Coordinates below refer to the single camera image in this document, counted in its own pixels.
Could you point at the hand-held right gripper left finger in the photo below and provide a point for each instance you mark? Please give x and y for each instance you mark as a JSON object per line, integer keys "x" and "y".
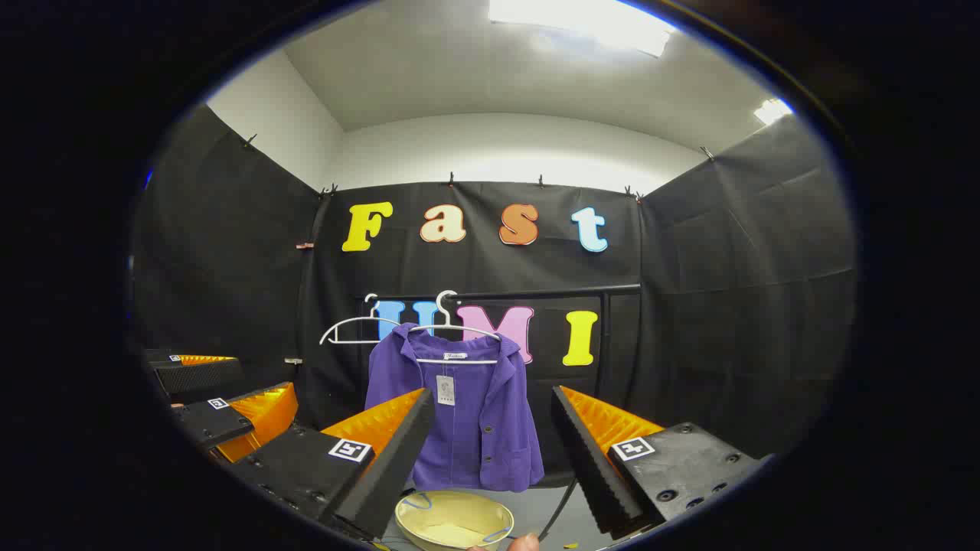
{"x": 383, "y": 490}

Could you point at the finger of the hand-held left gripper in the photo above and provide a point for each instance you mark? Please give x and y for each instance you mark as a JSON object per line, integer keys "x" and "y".
{"x": 199, "y": 376}
{"x": 207, "y": 421}

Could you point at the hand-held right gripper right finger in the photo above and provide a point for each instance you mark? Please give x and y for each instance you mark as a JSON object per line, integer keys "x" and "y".
{"x": 597, "y": 482}

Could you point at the cream laundry hamper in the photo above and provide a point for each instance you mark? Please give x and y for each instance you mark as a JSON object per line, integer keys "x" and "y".
{"x": 452, "y": 528}

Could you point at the purple jacket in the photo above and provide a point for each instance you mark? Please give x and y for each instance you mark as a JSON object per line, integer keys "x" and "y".
{"x": 475, "y": 428}

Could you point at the white clothes hanger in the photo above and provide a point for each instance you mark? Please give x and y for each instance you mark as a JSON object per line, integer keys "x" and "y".
{"x": 459, "y": 361}
{"x": 360, "y": 342}

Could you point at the black clothes rack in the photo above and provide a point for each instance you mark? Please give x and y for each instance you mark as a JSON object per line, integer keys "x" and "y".
{"x": 536, "y": 292}

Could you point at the row of black cloth clips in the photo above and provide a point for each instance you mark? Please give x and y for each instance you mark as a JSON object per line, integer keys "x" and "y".
{"x": 452, "y": 180}

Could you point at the small ceiling light panel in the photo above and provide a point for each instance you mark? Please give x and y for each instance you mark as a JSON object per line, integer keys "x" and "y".
{"x": 772, "y": 112}

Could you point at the large ceiling light panel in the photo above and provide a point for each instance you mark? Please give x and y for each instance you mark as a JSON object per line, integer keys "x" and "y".
{"x": 582, "y": 23}

